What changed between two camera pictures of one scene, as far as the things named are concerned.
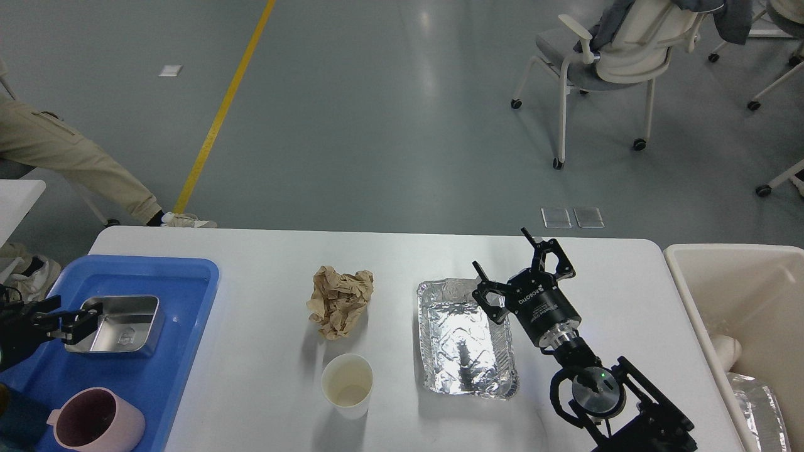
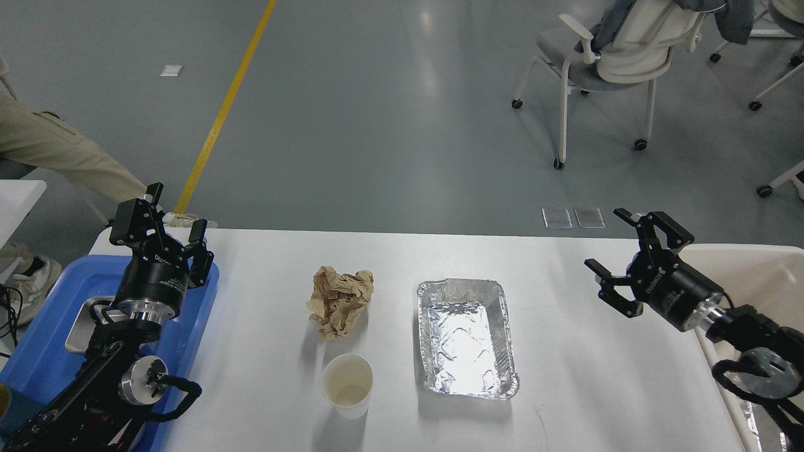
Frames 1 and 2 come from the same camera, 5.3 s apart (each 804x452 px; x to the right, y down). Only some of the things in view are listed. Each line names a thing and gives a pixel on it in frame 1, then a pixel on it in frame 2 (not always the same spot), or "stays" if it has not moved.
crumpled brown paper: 337,299 stays
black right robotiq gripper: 534,297 -> 681,295
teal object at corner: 22,421 stays
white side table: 17,198 stays
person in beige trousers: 29,135 stays
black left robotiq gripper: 19,338 -> 156,280
